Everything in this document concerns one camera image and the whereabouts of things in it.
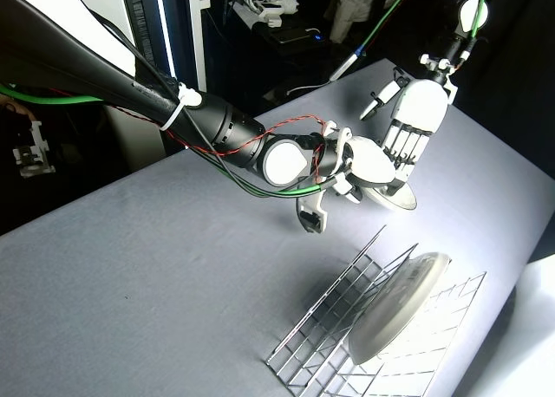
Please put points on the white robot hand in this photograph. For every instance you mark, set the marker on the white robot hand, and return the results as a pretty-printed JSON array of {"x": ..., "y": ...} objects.
[
  {"x": 422, "y": 106},
  {"x": 370, "y": 165}
]

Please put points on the white plate with dark rim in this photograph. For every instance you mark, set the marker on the white plate with dark rim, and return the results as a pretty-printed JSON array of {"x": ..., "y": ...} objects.
[
  {"x": 403, "y": 202},
  {"x": 390, "y": 310}
]

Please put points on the spare white robot hand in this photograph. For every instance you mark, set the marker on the spare white robot hand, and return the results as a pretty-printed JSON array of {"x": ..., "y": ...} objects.
[{"x": 269, "y": 4}]

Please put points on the pale crumpled fabric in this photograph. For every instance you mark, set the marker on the pale crumpled fabric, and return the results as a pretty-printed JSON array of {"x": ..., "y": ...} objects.
[{"x": 351, "y": 7}]

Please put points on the black device with blue light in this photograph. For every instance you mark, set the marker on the black device with blue light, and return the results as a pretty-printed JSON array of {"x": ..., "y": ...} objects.
[{"x": 295, "y": 35}]

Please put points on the grey table cloth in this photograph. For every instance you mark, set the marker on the grey table cloth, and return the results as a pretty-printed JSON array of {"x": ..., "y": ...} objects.
[{"x": 130, "y": 306}]

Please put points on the white cabinet with vent strip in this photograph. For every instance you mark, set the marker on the white cabinet with vent strip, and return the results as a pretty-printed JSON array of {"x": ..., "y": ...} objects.
[{"x": 108, "y": 2}]

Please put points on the white printed bracket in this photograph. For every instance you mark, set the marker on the white printed bracket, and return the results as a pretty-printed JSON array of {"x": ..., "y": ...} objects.
[{"x": 41, "y": 141}]

